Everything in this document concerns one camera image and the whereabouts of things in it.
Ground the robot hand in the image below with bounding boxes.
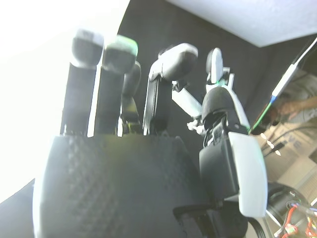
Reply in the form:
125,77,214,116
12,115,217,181
32,28,268,238

